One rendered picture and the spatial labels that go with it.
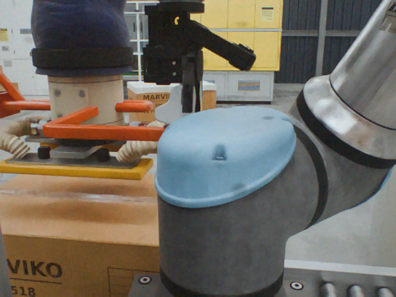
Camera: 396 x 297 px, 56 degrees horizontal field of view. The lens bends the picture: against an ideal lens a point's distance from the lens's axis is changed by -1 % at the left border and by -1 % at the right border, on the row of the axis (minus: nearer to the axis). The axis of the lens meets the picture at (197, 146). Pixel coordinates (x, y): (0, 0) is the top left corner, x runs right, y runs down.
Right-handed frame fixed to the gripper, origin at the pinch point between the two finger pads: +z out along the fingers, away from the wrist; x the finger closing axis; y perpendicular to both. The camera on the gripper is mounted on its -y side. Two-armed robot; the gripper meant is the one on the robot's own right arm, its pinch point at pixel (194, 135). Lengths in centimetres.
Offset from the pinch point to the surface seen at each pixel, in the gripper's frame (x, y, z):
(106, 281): -5.9, 19.6, 33.8
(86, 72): -16.4, 25.2, -8.3
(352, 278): -55, -45, 61
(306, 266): -57, -30, 59
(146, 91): -196, 63, 20
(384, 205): -120, -76, 63
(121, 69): -22.7, 19.7, -8.5
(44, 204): -20, 41, 24
